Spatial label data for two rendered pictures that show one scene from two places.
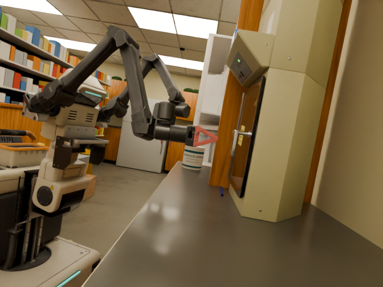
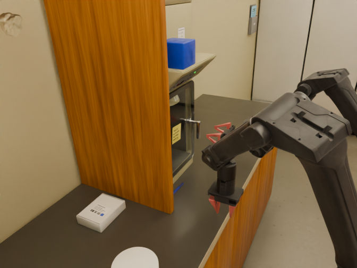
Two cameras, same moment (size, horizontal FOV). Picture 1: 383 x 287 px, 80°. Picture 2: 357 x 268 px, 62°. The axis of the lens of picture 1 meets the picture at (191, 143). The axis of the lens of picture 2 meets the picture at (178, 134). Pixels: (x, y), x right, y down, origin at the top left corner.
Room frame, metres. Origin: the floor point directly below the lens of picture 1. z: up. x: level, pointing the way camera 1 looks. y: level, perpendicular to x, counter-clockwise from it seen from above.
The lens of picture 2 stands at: (1.93, 0.35, 1.77)
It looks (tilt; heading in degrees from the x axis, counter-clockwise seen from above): 26 degrees down; 207
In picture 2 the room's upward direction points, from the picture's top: 2 degrees counter-clockwise
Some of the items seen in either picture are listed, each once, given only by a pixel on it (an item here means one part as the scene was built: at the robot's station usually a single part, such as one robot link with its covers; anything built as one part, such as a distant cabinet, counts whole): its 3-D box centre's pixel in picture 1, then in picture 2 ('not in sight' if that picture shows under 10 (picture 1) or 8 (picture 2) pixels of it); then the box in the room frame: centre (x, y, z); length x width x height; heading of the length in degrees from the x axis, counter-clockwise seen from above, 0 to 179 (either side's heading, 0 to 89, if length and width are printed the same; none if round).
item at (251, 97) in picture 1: (243, 136); (178, 132); (0.87, -0.19, 1.19); 0.30 x 0.01 x 0.40; 178
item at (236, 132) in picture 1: (239, 143); (195, 128); (0.76, -0.16, 1.17); 0.05 x 0.03 x 0.10; 88
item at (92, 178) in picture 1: (80, 186); not in sight; (3.19, 1.45, 0.14); 0.41 x 0.32 x 0.28; 4
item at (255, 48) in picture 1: (243, 63); (187, 73); (0.87, -0.14, 1.46); 0.32 x 0.11 x 0.10; 178
